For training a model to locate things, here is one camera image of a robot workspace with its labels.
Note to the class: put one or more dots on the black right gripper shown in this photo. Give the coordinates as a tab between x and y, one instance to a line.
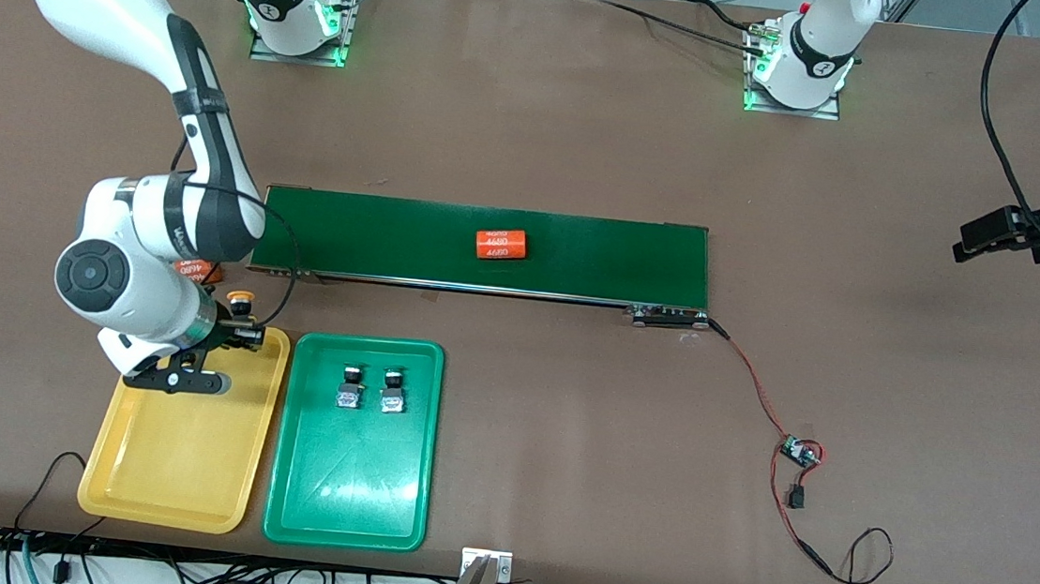
224	330

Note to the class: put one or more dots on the yellow push button switch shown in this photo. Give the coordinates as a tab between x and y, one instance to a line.
241	303

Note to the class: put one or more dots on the orange 4680 cylinder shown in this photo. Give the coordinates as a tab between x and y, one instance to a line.
197	270
500	245

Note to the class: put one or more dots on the green push button switch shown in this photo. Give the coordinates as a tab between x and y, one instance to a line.
348	397
392	401

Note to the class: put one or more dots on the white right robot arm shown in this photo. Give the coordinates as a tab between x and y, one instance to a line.
134	287

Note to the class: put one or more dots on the yellow plastic tray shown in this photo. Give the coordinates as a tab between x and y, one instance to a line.
185	460

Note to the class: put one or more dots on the green plastic tray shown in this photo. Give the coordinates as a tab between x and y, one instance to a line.
352	484

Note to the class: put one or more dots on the small green circuit board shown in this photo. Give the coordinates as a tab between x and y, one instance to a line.
798	451

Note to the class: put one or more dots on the small black connector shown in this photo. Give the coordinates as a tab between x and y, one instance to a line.
796	498

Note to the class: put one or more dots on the green conveyor belt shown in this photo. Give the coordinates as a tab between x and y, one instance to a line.
626	259

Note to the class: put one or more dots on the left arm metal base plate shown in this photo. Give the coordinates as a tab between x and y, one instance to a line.
757	107

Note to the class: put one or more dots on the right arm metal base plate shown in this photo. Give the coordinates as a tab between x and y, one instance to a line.
258	55

